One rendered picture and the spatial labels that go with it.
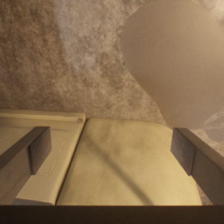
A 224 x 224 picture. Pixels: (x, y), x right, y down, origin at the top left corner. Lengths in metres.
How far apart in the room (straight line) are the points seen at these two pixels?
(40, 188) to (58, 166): 0.13
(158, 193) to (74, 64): 0.78
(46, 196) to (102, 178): 0.26
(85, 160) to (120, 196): 0.26
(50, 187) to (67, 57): 0.67
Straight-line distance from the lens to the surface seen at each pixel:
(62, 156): 0.96
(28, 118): 1.29
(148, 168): 0.88
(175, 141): 0.17
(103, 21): 0.86
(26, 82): 1.16
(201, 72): 0.98
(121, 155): 0.91
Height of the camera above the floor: 0.83
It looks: 50 degrees down
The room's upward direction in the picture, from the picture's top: 169 degrees counter-clockwise
